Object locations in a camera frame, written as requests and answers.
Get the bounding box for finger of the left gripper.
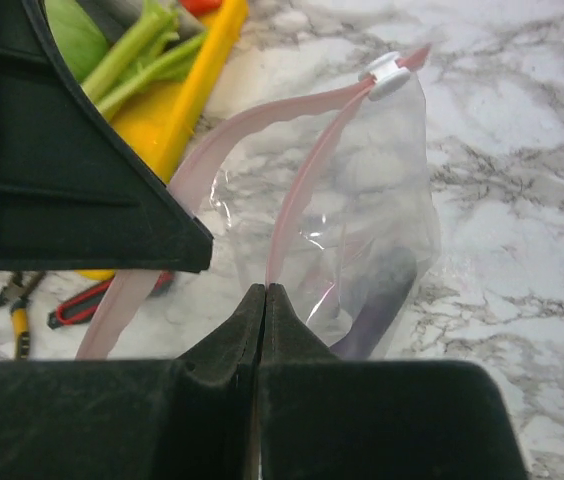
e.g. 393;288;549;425
0;1;213;273

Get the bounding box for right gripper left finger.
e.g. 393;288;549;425
0;284;265;479

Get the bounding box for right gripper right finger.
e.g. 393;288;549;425
258;285;527;479

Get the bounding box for clear zip top bag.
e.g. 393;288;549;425
74;41;443;362

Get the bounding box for yellow plastic tray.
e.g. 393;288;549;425
74;0;250;282

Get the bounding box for red black utility knife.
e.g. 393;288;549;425
47;271;176;330

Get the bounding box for green toy cabbage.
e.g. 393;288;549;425
44;0;109;83

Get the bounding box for toy celery bunch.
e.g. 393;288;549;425
79;1;207;120

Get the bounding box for red toy tomato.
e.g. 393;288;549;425
180;0;222;17

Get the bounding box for yellow handled pliers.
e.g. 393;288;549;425
0;271;47;360

